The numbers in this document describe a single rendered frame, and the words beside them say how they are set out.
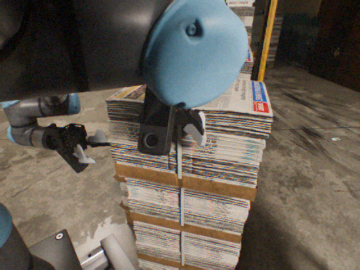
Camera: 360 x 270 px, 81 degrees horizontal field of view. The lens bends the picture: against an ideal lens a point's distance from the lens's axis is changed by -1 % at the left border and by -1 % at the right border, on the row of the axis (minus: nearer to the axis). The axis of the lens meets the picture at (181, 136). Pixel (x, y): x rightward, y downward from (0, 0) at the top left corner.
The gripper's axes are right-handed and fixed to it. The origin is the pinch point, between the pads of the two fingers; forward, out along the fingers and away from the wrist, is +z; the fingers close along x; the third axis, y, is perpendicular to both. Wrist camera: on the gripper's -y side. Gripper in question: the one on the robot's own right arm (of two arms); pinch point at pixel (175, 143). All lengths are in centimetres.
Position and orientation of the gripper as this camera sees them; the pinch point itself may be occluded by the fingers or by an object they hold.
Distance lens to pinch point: 46.3
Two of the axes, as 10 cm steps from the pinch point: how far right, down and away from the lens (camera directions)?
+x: -9.7, -1.2, 2.1
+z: 1.2, 5.3, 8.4
